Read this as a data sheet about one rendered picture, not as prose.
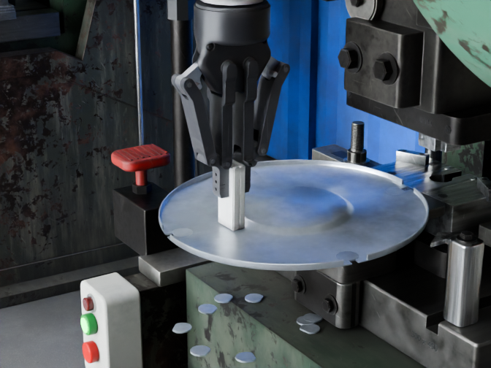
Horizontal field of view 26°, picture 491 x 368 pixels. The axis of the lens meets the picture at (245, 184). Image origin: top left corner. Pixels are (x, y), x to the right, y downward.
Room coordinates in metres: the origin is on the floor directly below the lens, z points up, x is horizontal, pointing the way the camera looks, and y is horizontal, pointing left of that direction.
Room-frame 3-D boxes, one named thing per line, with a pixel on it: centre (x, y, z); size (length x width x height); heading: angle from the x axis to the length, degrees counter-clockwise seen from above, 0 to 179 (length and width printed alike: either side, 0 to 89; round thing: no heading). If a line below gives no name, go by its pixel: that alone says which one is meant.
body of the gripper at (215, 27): (1.03, 0.01, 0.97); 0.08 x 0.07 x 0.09; 124
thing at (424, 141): (1.18, -0.22, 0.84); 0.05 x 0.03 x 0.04; 32
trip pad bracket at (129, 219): (1.33, 0.13, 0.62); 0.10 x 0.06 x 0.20; 32
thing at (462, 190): (1.18, -0.23, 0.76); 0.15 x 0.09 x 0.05; 32
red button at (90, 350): (1.20, 0.20, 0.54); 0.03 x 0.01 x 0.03; 32
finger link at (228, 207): (1.03, 0.02, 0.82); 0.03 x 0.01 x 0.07; 34
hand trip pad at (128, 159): (1.34, 0.14, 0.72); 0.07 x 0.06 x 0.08; 122
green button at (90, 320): (1.20, 0.20, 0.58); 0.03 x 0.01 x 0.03; 32
